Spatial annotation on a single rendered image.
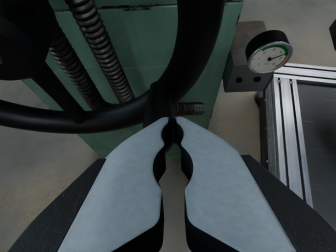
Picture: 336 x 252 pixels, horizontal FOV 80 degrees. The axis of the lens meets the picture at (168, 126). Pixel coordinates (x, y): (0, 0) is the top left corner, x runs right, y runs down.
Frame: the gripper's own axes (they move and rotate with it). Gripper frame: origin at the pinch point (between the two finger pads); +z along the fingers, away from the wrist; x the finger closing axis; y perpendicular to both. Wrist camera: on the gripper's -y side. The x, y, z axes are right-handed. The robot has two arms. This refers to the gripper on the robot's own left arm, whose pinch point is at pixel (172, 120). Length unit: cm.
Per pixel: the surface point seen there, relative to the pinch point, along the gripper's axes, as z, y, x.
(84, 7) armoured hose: 10.4, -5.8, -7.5
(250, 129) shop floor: 72, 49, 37
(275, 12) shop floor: 148, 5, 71
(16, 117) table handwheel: 8.8, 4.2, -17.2
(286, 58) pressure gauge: 21.6, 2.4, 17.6
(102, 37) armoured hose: 12.0, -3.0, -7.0
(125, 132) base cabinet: 45, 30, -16
